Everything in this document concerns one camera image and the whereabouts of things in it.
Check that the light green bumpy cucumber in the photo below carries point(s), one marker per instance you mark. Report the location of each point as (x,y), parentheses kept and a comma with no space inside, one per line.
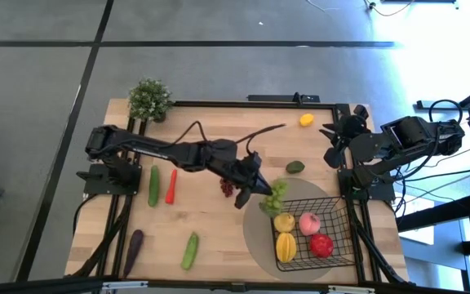
(190,251)

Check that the black floor stand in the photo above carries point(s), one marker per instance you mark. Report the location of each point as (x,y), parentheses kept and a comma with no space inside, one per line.
(422,105)

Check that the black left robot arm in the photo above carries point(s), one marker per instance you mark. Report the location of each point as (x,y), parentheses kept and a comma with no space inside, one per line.
(149,147)

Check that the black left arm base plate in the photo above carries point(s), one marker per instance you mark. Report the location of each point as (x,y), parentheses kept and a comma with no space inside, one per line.
(96,185)

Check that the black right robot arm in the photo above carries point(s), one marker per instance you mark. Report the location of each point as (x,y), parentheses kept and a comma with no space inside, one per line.
(406,134)

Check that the black diagonal beam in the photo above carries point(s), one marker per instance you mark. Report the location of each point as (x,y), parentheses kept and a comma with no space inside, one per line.
(443,212)

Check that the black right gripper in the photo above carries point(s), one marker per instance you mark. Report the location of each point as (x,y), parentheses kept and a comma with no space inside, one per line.
(351,127)

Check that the silver bracket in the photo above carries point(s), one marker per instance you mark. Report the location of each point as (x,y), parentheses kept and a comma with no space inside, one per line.
(351,290)
(125,285)

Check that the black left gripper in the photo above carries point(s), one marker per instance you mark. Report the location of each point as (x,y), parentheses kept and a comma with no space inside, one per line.
(241,177)

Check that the round grey mat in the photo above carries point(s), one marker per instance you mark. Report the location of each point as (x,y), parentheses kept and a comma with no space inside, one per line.
(257,237)

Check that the purple eggplant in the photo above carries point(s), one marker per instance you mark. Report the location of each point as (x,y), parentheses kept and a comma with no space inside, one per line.
(134,251)

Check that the green grape bunch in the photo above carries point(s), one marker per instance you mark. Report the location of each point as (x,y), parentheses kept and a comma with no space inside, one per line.
(276,198)

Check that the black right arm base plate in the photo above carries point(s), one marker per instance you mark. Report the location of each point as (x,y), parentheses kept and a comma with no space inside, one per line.
(384,195)

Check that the yellow lemon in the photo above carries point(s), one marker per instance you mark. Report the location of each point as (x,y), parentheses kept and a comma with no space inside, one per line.
(307,120)

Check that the red grape bunch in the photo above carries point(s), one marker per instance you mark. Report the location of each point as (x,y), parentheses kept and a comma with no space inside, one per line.
(227,188)

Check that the green potted plant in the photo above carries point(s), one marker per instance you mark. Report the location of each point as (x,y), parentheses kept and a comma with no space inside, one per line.
(151,100)

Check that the pink peach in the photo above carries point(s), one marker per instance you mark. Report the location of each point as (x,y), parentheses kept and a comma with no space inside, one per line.
(309,224)

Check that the black bar with knob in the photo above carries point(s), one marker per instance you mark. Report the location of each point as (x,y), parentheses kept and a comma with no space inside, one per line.
(271,98)

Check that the dark green cucumber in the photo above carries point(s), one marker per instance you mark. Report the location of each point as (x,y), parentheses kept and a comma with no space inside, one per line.
(153,185)

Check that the yellow pear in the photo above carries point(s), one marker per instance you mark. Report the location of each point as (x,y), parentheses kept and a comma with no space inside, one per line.
(285,222)

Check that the black crossbar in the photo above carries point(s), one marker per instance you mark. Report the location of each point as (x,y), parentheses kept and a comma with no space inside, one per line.
(35,286)

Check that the yellow starfruit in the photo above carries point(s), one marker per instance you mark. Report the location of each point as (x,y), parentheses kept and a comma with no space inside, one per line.
(286,247)

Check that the red apple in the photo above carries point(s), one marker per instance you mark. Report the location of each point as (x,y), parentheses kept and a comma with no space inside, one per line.
(321,246)

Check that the green avocado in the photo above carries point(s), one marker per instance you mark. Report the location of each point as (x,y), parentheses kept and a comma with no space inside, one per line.
(295,167)

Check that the orange carrot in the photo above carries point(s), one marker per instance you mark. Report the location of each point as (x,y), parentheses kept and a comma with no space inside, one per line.
(171,188)

